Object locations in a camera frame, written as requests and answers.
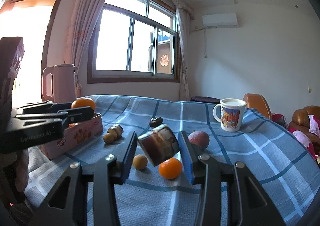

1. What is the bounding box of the brown longan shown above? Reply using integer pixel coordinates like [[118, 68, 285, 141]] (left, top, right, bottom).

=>
[[132, 154, 148, 170], [103, 133, 114, 144]]

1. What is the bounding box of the purple round onion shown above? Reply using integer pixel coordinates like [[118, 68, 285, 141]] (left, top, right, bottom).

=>
[[188, 131, 209, 151]]

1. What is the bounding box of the dark water chestnut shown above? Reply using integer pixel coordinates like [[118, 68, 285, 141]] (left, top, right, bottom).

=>
[[149, 117, 163, 128]]

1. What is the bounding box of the left hand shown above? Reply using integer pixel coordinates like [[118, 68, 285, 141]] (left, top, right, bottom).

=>
[[1, 150, 29, 207]]

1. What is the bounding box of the pink metal tin box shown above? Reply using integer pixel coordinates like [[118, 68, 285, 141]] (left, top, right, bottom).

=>
[[38, 113, 103, 160]]

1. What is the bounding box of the pink electric kettle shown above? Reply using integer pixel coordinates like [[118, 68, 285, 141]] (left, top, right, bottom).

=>
[[42, 64, 76, 103]]

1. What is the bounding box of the blue plaid tablecloth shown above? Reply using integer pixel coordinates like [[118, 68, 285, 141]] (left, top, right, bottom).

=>
[[25, 95, 319, 225]]

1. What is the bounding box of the white cartoon mug with lid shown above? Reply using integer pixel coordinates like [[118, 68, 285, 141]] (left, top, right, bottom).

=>
[[213, 98, 247, 132]]

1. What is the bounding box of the brown leather sofa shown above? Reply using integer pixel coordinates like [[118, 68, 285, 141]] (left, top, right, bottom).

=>
[[288, 106, 319, 154]]

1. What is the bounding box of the brown leather chair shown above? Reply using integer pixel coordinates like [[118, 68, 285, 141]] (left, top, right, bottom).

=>
[[243, 93, 272, 119]]

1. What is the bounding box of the dark round stool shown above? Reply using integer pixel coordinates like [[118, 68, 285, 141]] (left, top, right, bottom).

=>
[[190, 96, 220, 104]]

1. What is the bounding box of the pink left curtain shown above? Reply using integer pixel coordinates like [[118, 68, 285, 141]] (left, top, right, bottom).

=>
[[63, 0, 105, 97]]

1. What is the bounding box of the pink curtain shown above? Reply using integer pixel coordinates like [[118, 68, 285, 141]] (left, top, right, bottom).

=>
[[170, 0, 195, 101], [63, 0, 105, 97]]

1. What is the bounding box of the pink right curtain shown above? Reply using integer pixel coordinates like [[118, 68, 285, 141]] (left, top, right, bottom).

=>
[[170, 0, 195, 101]]

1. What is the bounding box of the white air conditioner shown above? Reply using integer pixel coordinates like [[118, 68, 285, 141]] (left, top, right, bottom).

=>
[[202, 13, 239, 28]]

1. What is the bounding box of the window with brown frame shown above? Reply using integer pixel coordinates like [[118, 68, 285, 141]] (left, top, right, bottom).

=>
[[87, 0, 180, 84]]

